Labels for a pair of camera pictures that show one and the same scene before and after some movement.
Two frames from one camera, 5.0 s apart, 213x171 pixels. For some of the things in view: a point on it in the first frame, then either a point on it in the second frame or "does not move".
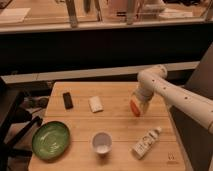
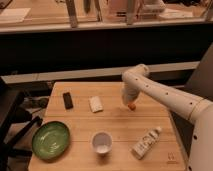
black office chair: [15, 122] does not move
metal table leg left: [70, 4] does not move
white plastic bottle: [145, 143] does not move
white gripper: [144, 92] -> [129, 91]
